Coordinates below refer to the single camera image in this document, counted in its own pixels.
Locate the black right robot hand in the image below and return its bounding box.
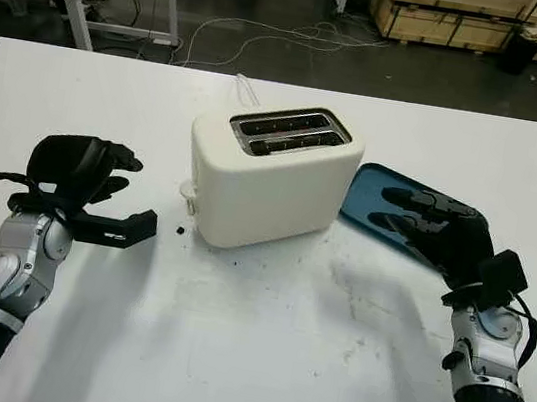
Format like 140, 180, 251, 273
357, 181, 505, 296

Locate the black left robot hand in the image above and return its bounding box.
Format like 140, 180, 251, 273
20, 127, 148, 226

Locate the white toaster lever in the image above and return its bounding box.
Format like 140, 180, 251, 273
177, 180, 201, 201

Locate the blue plastic tray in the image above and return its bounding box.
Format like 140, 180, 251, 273
331, 158, 498, 275

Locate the white two-slot toaster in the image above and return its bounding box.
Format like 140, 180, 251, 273
174, 88, 371, 267

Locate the black trash bin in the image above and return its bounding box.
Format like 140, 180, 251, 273
495, 21, 537, 78

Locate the plywood crate stack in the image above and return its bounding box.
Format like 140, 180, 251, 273
361, 0, 537, 64

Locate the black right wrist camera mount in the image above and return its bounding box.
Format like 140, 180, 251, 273
439, 240, 535, 321

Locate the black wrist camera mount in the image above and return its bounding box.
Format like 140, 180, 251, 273
439, 240, 535, 321
3, 187, 161, 255

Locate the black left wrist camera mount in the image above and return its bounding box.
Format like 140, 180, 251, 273
3, 187, 161, 255

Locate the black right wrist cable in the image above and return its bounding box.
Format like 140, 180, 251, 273
496, 291, 537, 373

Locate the white toaster power cord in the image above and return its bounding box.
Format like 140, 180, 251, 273
230, 73, 268, 110

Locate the white cable on floor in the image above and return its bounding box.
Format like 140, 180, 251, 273
170, 0, 391, 97

